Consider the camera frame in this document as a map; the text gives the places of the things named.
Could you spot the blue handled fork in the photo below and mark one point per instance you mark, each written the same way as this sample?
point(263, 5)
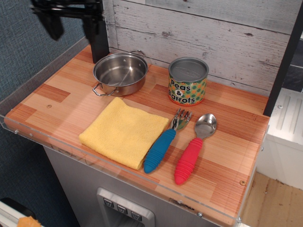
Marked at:
point(157, 152)

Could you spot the peas and carrots can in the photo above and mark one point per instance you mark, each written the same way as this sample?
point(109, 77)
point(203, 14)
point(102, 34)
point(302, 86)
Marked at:
point(187, 81)

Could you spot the black vertical post left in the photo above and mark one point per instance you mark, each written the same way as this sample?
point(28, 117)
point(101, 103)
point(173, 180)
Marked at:
point(99, 46)

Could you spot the black vertical post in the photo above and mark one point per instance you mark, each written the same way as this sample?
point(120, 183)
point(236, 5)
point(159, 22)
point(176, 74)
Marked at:
point(285, 63)
point(99, 46)

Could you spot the white ribbed cabinet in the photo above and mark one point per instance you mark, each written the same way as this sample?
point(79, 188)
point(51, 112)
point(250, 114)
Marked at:
point(281, 154)

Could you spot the small steel pot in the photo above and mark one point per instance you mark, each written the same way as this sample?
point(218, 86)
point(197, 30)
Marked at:
point(120, 74)

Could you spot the red handled spoon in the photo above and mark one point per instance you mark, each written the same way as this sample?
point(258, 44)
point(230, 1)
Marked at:
point(204, 127)

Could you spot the black vertical post right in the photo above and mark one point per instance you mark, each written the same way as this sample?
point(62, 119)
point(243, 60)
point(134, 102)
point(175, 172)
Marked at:
point(285, 63)

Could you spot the silver button control panel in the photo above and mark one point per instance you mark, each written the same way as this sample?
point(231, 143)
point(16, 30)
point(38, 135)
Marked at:
point(120, 212)

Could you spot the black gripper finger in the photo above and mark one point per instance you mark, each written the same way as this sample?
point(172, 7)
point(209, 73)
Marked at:
point(91, 27)
point(52, 24)

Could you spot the yellow cloth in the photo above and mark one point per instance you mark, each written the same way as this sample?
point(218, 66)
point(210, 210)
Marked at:
point(123, 133)

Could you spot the clear acrylic table guard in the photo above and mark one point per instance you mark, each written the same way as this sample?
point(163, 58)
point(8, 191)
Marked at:
point(54, 107)

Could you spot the orange object bottom left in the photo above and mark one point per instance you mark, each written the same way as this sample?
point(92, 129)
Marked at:
point(28, 222)

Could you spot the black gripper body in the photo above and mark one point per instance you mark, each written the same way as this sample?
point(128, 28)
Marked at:
point(69, 8)

